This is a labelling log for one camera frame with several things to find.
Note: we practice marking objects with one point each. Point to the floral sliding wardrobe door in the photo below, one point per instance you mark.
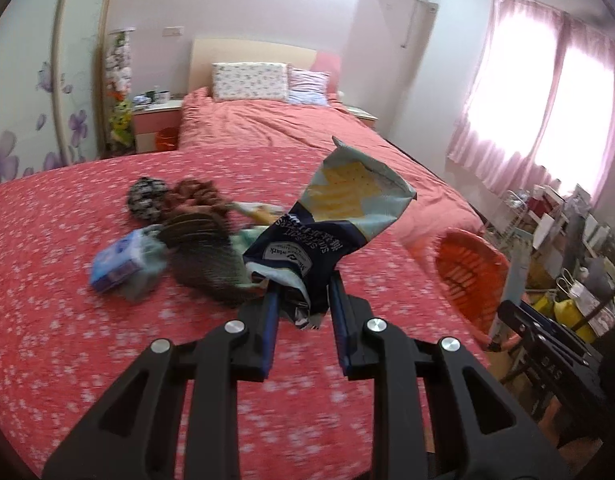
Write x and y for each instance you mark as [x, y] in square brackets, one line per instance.
[50, 84]

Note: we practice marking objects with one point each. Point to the black floral scrunchie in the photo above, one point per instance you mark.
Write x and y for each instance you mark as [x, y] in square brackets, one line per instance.
[145, 199]

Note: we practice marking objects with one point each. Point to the pink bed duvet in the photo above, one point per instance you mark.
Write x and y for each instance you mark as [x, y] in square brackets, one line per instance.
[331, 136]

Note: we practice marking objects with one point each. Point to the pink striped pillow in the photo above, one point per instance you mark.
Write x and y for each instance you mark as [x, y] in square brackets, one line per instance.
[306, 87]

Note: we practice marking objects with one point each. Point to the brown striped scrunchie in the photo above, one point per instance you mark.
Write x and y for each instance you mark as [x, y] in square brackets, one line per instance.
[194, 209]

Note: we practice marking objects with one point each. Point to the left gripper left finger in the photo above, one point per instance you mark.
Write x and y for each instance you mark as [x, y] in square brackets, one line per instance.
[254, 356]

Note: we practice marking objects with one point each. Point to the cracker snack bag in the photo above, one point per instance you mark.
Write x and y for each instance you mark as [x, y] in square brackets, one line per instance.
[341, 210]

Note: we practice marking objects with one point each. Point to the orange plastic trash basket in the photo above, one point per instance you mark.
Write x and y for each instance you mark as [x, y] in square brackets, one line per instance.
[473, 275]

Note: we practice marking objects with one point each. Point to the pink window curtain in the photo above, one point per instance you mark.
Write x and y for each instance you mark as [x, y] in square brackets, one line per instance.
[541, 108]

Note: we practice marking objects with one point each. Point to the green plush toy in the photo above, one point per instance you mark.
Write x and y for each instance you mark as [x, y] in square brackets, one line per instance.
[120, 122]

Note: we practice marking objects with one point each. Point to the floral white pillow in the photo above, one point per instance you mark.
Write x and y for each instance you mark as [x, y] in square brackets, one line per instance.
[250, 81]

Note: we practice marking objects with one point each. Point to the pink white nightstand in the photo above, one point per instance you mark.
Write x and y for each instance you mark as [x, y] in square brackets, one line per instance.
[152, 119]

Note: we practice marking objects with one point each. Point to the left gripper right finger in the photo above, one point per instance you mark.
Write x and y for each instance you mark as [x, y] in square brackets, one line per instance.
[349, 315]

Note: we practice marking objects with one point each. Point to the yellow bag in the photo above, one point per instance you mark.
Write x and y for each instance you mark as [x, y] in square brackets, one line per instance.
[570, 311]

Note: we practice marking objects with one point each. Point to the beige wooden headboard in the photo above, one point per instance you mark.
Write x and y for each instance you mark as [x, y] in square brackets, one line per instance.
[207, 51]

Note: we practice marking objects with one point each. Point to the right side nightstand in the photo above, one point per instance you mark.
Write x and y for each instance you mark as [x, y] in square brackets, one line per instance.
[366, 118]

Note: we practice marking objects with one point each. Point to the white wire rack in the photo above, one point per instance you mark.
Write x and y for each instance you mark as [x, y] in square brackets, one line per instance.
[510, 214]

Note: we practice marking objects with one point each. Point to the blue tissue pack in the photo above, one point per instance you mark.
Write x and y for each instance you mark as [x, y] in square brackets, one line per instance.
[132, 266]

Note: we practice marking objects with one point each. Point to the white mug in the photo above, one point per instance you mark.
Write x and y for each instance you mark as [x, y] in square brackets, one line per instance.
[164, 96]

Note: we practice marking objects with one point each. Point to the plush toy bouquet box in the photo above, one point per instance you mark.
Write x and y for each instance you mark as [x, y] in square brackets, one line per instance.
[118, 64]

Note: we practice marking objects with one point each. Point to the red floral blanket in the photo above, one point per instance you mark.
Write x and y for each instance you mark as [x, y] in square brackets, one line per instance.
[62, 344]

